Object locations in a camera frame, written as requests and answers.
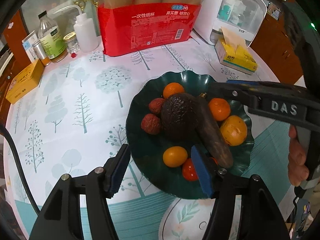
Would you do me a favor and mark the large orange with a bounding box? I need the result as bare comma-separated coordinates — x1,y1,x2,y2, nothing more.
220,115,247,146

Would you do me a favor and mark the small mandarin orange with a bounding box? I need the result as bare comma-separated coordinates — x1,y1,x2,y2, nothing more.
208,98,231,121

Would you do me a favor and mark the dark brown banana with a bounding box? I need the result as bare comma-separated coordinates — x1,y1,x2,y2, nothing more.
196,93,233,168

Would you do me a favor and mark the small orange kumquat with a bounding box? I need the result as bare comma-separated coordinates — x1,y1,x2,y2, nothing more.
163,146,188,167

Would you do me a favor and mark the dark avocado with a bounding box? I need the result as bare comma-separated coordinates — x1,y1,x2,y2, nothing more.
161,93,199,139

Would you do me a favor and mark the mandarin with stem mark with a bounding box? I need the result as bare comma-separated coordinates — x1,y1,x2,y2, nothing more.
163,82,185,99

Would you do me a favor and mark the red lychee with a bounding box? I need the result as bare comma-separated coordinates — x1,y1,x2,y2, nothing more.
140,113,161,135
148,98,165,115

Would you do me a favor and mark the right hand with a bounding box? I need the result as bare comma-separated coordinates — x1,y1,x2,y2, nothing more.
287,125,309,187

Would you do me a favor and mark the yellow tissue pack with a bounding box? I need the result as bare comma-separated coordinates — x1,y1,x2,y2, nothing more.
215,27,258,75

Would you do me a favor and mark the patterned tablecloth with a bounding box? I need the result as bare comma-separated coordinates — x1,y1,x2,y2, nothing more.
3,29,308,240

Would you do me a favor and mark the dark green scalloped plate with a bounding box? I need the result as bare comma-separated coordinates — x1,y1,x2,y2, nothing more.
125,70,255,200

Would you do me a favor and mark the white clear storage box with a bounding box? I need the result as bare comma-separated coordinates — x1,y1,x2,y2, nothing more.
194,0,267,46

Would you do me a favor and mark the yellow tin box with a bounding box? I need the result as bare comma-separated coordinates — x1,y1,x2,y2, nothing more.
5,60,44,104

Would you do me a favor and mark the small metal can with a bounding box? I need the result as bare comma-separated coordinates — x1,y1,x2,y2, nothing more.
33,40,51,67

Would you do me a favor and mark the white blue carton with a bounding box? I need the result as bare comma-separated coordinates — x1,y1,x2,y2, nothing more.
22,30,38,63

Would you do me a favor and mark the small glass jar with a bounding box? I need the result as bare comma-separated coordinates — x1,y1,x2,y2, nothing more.
63,31,80,54

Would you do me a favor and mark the red paper cup package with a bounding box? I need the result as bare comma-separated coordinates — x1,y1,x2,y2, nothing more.
98,0,204,56

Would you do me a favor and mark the green label glass bottle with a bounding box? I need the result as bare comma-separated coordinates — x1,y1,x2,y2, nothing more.
37,10,68,63

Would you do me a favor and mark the white squeeze bottle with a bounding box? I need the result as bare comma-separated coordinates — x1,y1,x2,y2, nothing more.
54,5,99,53

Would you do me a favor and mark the black cable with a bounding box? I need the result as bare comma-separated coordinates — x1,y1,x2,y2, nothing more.
0,123,41,217

